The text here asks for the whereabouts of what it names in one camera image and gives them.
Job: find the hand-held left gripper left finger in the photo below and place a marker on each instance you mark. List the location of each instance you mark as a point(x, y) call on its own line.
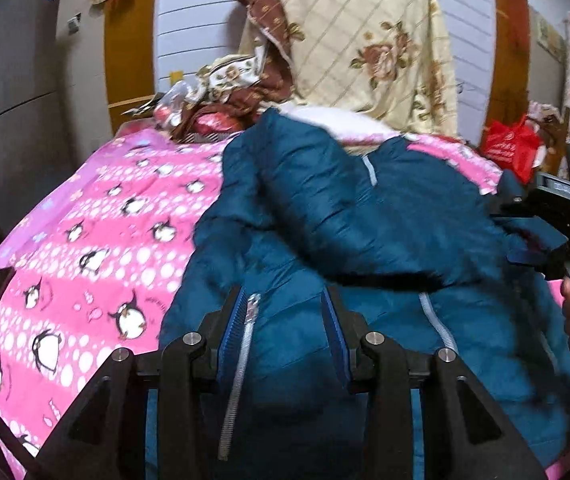
point(230, 332)

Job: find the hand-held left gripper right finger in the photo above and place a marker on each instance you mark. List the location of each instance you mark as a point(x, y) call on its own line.
point(335, 332)

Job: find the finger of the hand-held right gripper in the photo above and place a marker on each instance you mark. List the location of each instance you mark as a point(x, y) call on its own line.
point(555, 262)
point(512, 207)

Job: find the dark blue padded jacket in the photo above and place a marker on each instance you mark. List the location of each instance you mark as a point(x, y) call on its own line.
point(365, 210)

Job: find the red plastic bag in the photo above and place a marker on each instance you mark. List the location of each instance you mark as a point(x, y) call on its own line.
point(510, 147)

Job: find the wooden chair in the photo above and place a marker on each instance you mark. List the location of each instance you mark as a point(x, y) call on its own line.
point(557, 135)

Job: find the brown wooden door panel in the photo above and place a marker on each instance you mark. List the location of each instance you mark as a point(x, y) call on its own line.
point(130, 60)
point(507, 50)

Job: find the pink penguin print blanket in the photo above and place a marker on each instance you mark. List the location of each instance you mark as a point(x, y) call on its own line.
point(90, 240)

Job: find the white pillow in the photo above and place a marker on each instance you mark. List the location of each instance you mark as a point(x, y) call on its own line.
point(337, 120)

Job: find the red patterned packet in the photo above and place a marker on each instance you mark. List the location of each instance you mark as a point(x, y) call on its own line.
point(217, 124)

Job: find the cream floral hanging quilt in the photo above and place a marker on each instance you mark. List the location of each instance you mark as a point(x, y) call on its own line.
point(365, 35)

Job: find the clear plastic bag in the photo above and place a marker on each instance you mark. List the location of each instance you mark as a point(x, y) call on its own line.
point(177, 102)

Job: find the crumpled brown floral cloth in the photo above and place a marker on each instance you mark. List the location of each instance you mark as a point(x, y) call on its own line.
point(250, 85)

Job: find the grey refrigerator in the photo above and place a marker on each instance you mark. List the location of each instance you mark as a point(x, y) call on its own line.
point(20, 110)

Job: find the framed wall picture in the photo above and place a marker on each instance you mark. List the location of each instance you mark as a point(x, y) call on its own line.
point(550, 37)

